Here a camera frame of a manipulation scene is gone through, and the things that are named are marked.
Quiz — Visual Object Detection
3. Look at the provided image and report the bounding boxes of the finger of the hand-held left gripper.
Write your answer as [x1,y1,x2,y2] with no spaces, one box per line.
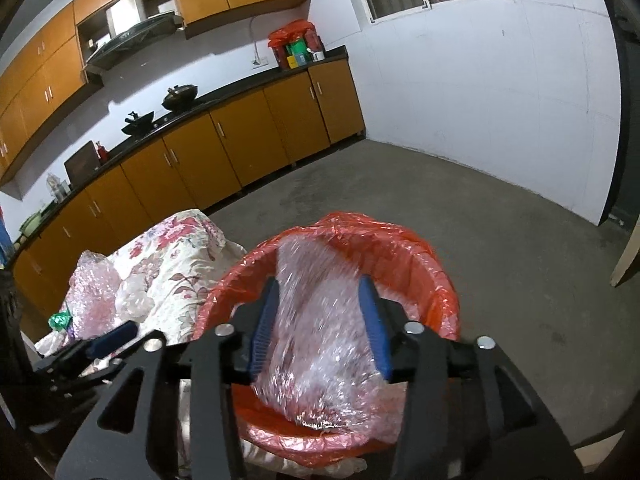
[30,357,126,401]
[37,321,139,374]

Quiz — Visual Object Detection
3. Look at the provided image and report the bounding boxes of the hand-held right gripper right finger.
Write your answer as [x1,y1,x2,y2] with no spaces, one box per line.
[357,275,586,480]

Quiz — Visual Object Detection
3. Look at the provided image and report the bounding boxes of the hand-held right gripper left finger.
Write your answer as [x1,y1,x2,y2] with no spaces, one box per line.
[55,277,281,480]

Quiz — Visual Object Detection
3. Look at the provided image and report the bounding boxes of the pinkish bubble wrap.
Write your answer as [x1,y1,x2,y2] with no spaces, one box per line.
[65,249,122,340]

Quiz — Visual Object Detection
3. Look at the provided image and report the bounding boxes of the clear plastic wrap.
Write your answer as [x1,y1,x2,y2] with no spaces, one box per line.
[250,232,416,436]

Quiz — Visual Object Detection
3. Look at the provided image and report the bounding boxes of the red basket with bag liner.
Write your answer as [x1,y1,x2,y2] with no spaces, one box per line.
[192,211,461,461]

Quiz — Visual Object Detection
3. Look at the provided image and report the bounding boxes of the floral table cloth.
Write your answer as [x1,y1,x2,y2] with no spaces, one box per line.
[35,208,371,480]

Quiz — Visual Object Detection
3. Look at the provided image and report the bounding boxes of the glass jar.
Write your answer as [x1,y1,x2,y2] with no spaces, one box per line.
[46,172,68,201]

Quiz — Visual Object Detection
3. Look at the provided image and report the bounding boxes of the brown cutting board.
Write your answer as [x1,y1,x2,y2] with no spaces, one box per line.
[64,141,102,186]

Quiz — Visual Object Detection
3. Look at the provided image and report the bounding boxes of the orange lower kitchen cabinets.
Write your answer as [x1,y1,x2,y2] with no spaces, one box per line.
[10,62,366,331]

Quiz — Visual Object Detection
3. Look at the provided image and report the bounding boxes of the black cooking pot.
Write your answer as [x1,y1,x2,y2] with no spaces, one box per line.
[122,111,156,136]

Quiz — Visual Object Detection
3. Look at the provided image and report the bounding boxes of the black kitchen countertop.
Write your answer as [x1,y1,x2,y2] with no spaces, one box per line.
[7,46,349,266]

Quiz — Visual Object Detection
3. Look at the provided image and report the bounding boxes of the black wok with lid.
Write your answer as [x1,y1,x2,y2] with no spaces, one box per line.
[161,84,199,111]

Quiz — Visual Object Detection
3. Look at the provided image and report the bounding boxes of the red plastic bag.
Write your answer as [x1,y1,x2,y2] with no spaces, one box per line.
[267,20,321,51]

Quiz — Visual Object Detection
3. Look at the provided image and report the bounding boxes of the steel range hood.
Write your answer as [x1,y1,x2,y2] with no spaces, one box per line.
[82,0,185,73]

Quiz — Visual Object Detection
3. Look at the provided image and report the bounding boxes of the dark door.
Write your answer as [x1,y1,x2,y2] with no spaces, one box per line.
[595,0,640,241]

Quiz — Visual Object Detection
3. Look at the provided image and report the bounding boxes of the orange upper wall cabinets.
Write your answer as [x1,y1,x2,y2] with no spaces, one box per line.
[0,0,313,186]

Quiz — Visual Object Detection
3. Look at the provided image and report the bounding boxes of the wooden chair frame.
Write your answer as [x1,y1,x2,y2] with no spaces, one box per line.
[609,220,640,288]

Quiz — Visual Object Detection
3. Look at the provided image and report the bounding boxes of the white power cable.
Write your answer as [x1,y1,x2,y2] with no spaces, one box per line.
[247,14,266,61]

